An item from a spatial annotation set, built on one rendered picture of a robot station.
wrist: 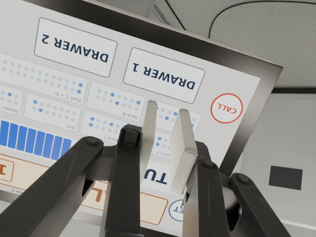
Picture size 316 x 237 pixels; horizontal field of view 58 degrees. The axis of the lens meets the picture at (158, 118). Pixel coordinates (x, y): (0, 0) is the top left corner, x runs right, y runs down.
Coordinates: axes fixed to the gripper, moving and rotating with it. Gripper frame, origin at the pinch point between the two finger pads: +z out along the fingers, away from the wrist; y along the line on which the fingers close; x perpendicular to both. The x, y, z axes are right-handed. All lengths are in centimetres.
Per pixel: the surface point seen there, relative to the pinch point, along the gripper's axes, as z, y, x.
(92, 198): 17.1, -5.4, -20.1
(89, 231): 87, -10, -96
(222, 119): 17.0, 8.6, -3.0
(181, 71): 17.0, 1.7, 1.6
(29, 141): 17.0, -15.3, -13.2
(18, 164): 17.0, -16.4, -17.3
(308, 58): 169, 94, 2
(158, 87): 17.0, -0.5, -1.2
